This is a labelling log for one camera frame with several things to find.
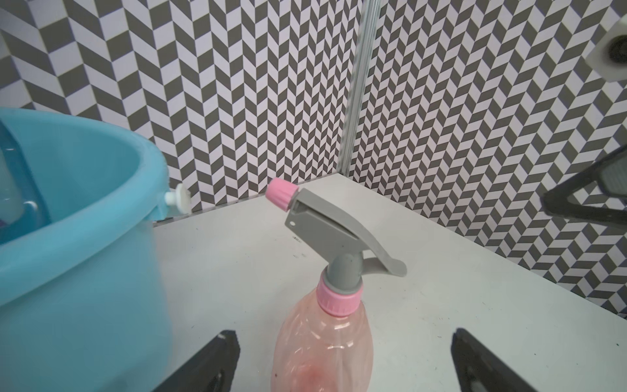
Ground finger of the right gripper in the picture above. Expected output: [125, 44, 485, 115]
[540, 146, 626, 230]

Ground light blue plastic bucket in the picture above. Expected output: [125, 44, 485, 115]
[1, 108, 176, 391]

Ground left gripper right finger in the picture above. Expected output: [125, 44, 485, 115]
[451, 328, 537, 392]

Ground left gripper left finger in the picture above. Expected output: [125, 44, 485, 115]
[154, 330, 240, 392]

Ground pink spray bottle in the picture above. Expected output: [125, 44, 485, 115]
[266, 178, 408, 391]

